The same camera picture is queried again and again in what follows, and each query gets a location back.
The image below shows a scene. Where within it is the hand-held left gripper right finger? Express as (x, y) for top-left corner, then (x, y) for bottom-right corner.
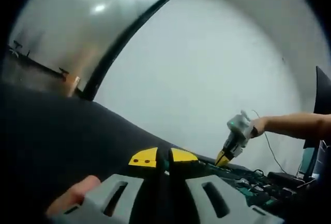
(168, 148), (285, 224)

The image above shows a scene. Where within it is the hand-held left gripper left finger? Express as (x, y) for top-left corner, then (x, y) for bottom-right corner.
(46, 146), (158, 224)

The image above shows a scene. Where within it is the black toolbox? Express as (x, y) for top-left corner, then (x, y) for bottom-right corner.
(165, 154), (311, 211)

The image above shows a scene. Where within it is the small green tool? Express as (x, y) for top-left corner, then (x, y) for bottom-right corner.
(161, 156), (172, 176)

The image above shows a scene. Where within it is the person's right hand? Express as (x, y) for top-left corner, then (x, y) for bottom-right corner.
(248, 117), (268, 139)

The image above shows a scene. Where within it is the person's left hand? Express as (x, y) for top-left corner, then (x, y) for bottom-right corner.
(47, 174), (102, 217)

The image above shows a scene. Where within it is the teal display screen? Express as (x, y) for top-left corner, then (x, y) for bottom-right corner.
(302, 147), (315, 177)

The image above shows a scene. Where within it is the open laptop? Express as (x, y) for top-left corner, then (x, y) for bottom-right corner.
(314, 141), (331, 181)

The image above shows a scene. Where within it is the white cable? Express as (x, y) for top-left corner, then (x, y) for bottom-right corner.
(251, 109), (287, 174)

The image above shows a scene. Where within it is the black wall monitor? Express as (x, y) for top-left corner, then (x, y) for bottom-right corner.
(304, 65), (331, 152)

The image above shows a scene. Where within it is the black glass wall frame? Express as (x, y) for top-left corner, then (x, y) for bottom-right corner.
(82, 0), (194, 102)

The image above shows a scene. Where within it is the light wooden post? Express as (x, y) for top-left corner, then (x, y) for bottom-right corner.
(67, 76), (81, 98)

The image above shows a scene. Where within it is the dark long rail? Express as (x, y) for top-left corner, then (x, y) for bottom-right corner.
(7, 40), (70, 82)

